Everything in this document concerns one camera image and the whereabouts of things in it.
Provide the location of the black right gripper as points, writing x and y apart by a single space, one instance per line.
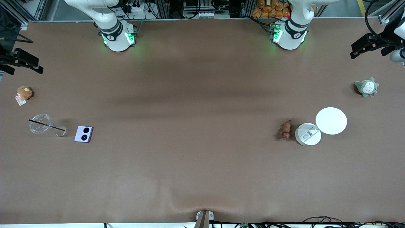
7 58

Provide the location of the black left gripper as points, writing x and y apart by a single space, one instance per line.
381 42

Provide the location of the lavender flip phone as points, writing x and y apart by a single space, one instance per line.
83 133

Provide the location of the brown lion statue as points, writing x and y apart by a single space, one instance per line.
286 129

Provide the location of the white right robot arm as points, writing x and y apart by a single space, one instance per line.
110 31

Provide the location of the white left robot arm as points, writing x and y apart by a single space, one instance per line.
292 34

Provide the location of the small brown plush with tag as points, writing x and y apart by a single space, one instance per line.
24 92

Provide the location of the grey green Totoro plush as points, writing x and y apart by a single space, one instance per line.
367 87

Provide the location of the clear plastic cup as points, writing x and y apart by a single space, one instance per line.
40 124

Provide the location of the black drinking straw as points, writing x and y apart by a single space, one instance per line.
47 125

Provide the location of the orange stuffed toys pile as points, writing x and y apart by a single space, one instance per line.
270 8

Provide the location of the white power strip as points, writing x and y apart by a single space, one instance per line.
136 8

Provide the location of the white connector block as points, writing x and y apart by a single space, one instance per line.
206 14

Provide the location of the aluminium corner bracket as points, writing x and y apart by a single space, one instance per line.
383 19

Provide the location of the aluminium frame bar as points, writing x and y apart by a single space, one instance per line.
17 17

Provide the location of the aluminium frame post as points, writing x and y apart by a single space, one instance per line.
246 8
161 8

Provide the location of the aluminium table edge rail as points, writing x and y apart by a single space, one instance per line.
190 19

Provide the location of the camera mounting pole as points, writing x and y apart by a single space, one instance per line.
204 219

